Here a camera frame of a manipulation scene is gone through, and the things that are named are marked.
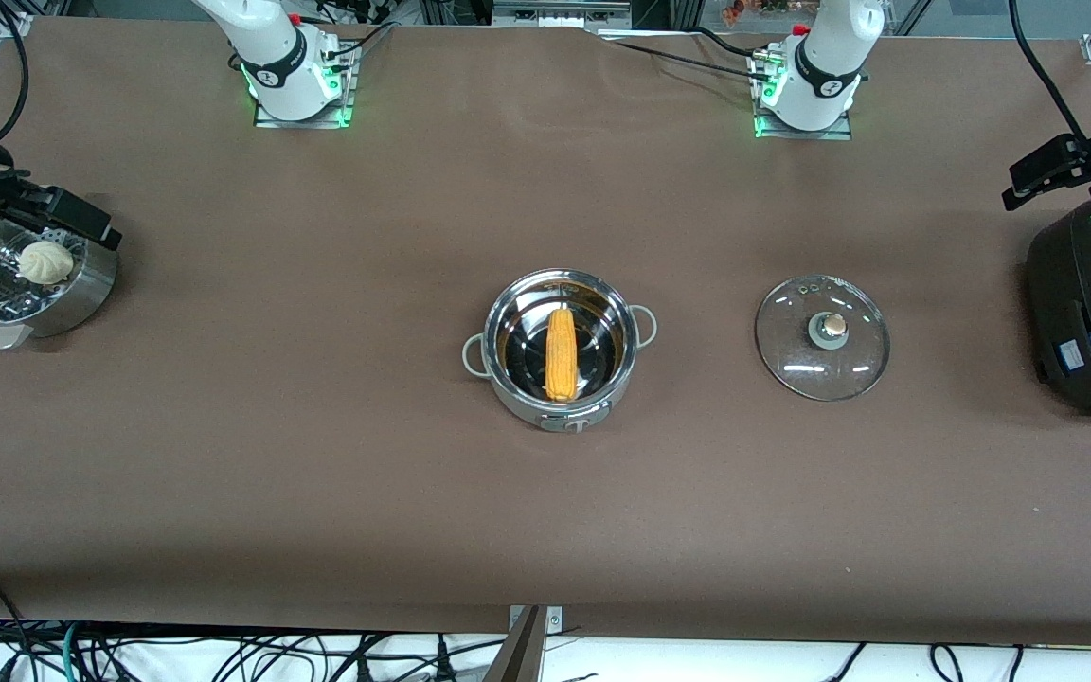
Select grey background box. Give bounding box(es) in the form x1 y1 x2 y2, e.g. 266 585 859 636
492 0 634 31

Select black base cable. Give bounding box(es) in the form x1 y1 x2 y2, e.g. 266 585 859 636
313 0 404 63
602 38 772 81
688 27 776 69

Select beige steamed bun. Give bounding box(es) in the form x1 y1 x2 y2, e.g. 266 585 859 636
17 240 75 287

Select yellow corn cob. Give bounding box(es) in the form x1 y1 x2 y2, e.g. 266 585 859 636
544 306 578 403

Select aluminium frame rail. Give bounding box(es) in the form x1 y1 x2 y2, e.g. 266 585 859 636
0 9 35 124

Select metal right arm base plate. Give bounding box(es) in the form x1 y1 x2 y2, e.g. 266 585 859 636
254 43 357 129

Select steel pot with handles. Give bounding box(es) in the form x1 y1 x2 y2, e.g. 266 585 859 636
460 268 658 435

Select brown table cover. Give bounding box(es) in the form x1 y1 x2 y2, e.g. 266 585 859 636
0 14 1091 650

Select steel steamer bowl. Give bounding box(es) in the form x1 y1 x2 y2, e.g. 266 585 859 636
0 213 118 351

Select silver table edge bracket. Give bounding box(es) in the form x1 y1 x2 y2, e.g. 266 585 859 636
508 604 563 637

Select dark metal bar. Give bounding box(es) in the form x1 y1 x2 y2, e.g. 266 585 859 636
482 606 546 682

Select glass pot lid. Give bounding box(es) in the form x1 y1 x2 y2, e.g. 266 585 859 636
755 275 891 403

